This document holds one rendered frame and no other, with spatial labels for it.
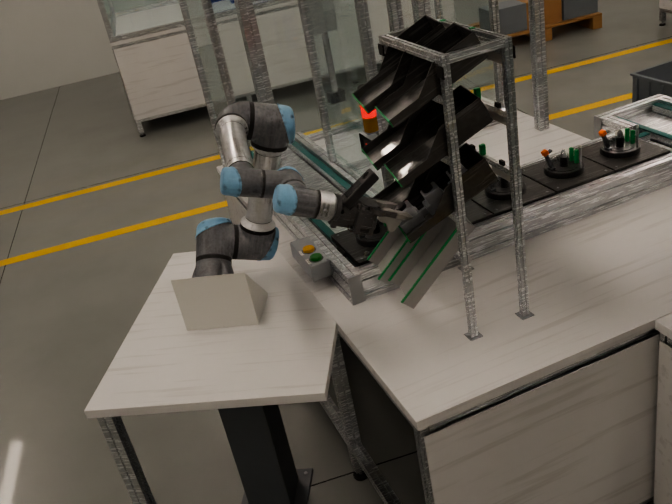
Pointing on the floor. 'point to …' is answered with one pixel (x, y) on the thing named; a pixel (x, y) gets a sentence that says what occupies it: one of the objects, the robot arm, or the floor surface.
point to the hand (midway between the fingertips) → (405, 210)
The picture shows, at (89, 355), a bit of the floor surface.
